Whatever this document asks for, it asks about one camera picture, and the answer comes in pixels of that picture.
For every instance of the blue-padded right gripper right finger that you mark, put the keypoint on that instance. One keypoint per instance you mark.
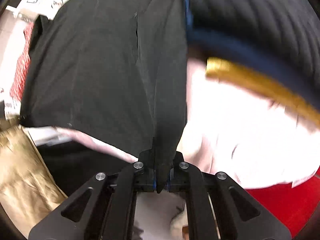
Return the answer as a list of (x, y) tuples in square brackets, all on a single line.
[(176, 180)]

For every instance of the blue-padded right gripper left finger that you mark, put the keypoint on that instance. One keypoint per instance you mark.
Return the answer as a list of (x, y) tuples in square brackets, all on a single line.
[(145, 175)]

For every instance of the black sweatshirt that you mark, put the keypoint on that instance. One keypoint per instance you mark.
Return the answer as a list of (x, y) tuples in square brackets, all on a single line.
[(114, 70)]

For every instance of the pink bed sheet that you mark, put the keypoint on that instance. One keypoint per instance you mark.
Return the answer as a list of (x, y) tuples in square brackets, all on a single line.
[(255, 140)]

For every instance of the yellow-gold cloth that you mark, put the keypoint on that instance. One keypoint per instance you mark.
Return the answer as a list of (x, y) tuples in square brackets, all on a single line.
[(242, 76)]

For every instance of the red patterned cloth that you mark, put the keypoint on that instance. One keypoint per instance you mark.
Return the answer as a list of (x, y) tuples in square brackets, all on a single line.
[(22, 66)]

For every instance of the navy quilted jacket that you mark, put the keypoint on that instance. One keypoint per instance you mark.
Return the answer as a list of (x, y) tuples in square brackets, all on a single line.
[(278, 38)]

